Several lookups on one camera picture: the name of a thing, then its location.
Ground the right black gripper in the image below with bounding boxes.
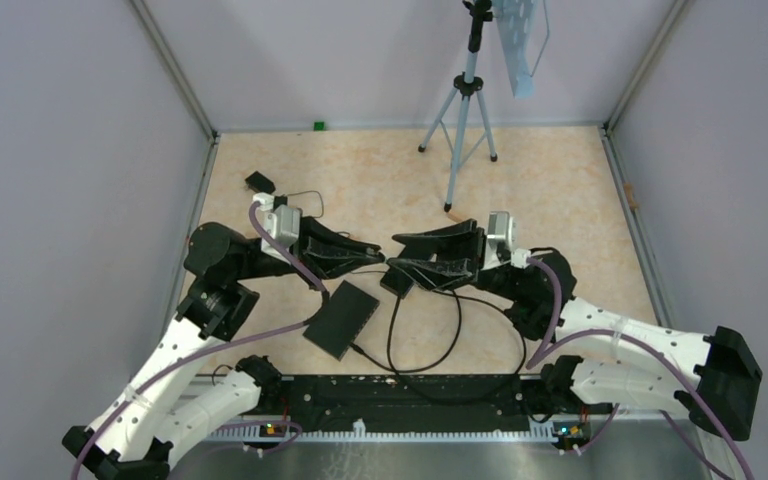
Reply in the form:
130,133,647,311
388,219,526,303

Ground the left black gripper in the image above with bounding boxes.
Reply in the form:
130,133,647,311
231,207,382,290

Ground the black network switch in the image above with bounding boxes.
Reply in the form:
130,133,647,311
303,281,380,361
379,267,415,300

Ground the black power adapter with cord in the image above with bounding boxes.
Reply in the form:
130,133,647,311
244,170,392,276

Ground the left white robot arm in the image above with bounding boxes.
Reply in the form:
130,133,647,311
62,212,385,479

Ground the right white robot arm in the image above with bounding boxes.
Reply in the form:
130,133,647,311
389,211,762,441

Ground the long wooden block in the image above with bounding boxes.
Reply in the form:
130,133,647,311
446,211,464,223

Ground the perforated white panel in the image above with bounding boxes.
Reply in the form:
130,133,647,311
493,0,551,99

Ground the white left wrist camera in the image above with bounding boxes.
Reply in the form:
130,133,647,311
249,192,302,263

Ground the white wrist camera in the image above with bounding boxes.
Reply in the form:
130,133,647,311
484,211,515,265
249,192,302,263

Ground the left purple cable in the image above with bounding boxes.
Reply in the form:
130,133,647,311
69,201,331,480

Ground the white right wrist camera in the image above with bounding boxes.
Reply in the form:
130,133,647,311
484,211,515,265

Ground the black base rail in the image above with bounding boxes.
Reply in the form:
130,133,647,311
255,374,584,433

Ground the silver camera tripod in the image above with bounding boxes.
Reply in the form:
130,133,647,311
417,0,499,213

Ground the wooden block on frame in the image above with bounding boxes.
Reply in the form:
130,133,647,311
623,182,639,212

